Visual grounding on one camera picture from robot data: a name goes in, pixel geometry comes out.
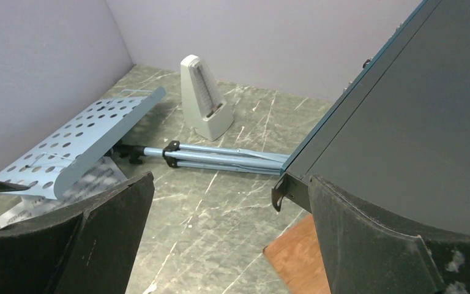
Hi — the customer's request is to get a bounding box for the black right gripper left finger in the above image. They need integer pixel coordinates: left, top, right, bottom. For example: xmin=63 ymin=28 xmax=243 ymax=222
xmin=0 ymin=172 xmax=155 ymax=293

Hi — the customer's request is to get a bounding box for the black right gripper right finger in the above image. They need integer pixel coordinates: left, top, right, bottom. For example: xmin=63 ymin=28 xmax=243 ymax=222
xmin=308 ymin=175 xmax=470 ymax=293

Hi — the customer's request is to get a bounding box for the sheet music page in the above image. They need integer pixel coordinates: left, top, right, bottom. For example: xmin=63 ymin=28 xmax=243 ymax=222
xmin=0 ymin=157 xmax=127 ymax=228

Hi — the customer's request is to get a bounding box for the light blue music stand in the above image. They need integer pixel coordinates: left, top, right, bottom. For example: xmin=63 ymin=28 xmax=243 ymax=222
xmin=0 ymin=87 xmax=289 ymax=200

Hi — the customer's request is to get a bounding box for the wooden board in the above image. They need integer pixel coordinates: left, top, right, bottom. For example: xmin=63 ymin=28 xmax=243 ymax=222
xmin=263 ymin=214 xmax=330 ymax=294

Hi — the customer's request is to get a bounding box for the dark green metal rack unit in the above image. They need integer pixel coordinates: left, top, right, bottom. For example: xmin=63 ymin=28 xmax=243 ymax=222
xmin=271 ymin=1 xmax=470 ymax=235

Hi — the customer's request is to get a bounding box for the white metronome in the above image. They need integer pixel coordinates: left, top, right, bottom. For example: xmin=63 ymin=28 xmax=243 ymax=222
xmin=180 ymin=55 xmax=234 ymax=141

